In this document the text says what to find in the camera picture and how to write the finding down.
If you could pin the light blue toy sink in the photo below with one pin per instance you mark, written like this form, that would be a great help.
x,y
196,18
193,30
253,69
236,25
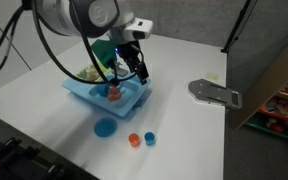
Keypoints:
x,y
130,100

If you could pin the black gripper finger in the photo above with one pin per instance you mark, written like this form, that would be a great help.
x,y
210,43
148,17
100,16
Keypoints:
x,y
143,73
130,65

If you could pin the pale yellow sticky note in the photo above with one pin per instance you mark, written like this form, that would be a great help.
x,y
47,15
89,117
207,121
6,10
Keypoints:
x,y
212,76

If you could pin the black equipment frame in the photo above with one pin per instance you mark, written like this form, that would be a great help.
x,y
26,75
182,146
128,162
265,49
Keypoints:
x,y
20,160

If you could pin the yellow-green dish rack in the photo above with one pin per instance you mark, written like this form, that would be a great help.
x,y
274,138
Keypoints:
x,y
87,74

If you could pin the small blue toy cup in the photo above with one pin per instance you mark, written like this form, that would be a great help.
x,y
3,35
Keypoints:
x,y
150,138

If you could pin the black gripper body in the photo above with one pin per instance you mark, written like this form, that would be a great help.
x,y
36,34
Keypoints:
x,y
128,50

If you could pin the small orange toy cup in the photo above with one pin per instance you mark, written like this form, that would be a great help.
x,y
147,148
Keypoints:
x,y
134,140

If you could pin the blue toy plate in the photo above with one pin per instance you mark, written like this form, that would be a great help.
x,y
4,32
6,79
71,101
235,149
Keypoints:
x,y
105,127

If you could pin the cardboard toy shelf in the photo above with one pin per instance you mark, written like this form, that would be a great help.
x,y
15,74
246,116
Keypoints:
x,y
270,86

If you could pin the black vertical pole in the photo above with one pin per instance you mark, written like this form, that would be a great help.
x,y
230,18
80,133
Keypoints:
x,y
237,25

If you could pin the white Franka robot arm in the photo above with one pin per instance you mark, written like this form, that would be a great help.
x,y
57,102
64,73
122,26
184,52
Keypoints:
x,y
70,15

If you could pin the grey toy faucet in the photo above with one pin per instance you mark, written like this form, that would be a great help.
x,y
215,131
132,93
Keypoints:
x,y
121,70

